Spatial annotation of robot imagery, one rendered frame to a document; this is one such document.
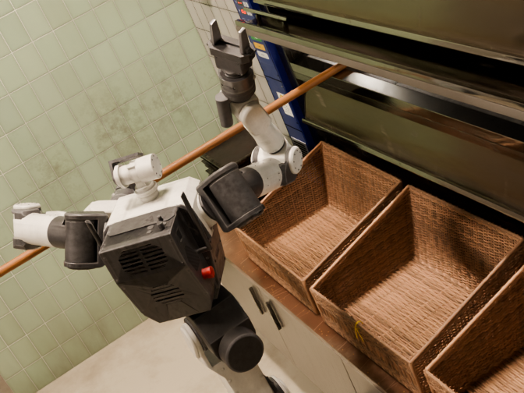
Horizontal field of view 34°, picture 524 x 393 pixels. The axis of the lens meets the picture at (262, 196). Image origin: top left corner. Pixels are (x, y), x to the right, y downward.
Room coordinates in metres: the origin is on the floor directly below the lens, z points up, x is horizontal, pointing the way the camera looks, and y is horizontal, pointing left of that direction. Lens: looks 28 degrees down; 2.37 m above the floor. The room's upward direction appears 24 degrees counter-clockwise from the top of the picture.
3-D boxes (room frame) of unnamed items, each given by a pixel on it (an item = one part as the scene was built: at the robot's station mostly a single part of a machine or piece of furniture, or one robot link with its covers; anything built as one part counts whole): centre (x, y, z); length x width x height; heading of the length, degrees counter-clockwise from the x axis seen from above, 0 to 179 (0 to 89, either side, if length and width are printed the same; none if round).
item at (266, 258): (2.70, -0.15, 0.72); 0.56 x 0.49 x 0.28; 16
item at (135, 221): (1.99, 0.28, 1.27); 0.34 x 0.30 x 0.36; 72
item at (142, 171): (2.05, 0.26, 1.47); 0.10 x 0.07 x 0.09; 72
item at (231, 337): (1.96, 0.25, 1.00); 0.28 x 0.13 x 0.18; 17
